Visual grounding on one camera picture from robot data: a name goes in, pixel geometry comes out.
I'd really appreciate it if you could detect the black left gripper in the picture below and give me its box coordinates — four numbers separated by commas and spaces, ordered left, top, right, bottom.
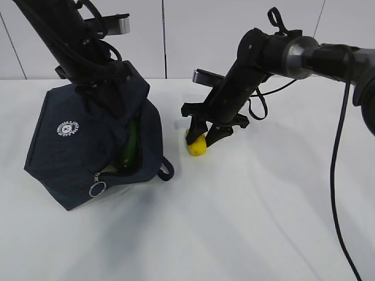
74, 60, 139, 117

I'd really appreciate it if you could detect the yellow lemon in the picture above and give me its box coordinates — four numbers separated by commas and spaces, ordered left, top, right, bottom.
185, 129, 207, 157

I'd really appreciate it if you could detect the green cucumber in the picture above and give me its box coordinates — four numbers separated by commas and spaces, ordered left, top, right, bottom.
120, 121, 138, 169

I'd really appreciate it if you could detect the green lidded glass food container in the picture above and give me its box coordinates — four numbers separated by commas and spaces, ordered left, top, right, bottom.
101, 163, 118, 173

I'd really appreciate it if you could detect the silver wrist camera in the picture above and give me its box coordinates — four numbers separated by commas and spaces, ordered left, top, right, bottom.
192, 68, 225, 87
84, 13, 130, 36

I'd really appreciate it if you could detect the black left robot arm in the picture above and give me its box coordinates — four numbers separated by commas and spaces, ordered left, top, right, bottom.
15, 1, 132, 118

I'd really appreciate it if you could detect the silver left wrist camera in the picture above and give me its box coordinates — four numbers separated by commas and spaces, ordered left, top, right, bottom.
84, 13, 130, 36

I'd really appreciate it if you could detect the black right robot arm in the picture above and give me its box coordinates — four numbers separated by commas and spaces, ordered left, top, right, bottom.
181, 7, 374, 146

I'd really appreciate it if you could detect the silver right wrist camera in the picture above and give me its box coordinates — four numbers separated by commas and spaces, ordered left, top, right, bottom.
192, 68, 225, 87

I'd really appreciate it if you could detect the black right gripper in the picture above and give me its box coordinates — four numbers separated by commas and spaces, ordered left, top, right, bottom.
181, 102, 250, 146

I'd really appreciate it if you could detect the navy blue fabric lunch bag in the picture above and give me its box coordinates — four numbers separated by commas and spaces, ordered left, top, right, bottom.
24, 74, 175, 210

